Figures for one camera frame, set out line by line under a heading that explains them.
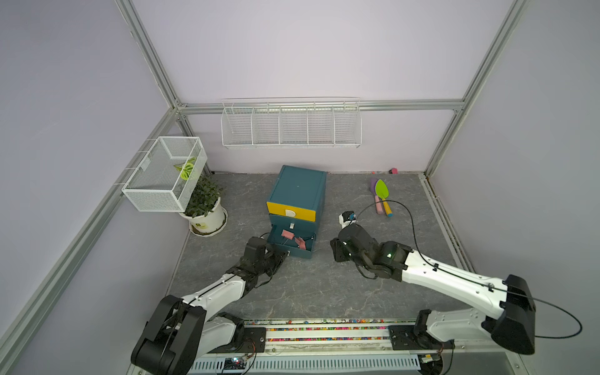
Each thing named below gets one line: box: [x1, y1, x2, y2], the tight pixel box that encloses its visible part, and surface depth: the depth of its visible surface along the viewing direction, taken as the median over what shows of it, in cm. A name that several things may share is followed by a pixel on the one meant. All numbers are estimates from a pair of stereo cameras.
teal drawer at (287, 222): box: [268, 213, 317, 234], surface depth 89 cm
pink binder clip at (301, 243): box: [294, 237, 307, 250], surface depth 93 cm
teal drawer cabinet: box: [266, 164, 328, 256], surface depth 90 cm
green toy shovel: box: [375, 178, 394, 218], surface depth 115 cm
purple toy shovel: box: [370, 177, 385, 215], surface depth 112 cm
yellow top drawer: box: [266, 201, 317, 222], surface depth 84 cm
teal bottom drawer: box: [267, 224, 316, 260], surface depth 96 cm
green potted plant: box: [184, 174, 225, 218], surface depth 90 cm
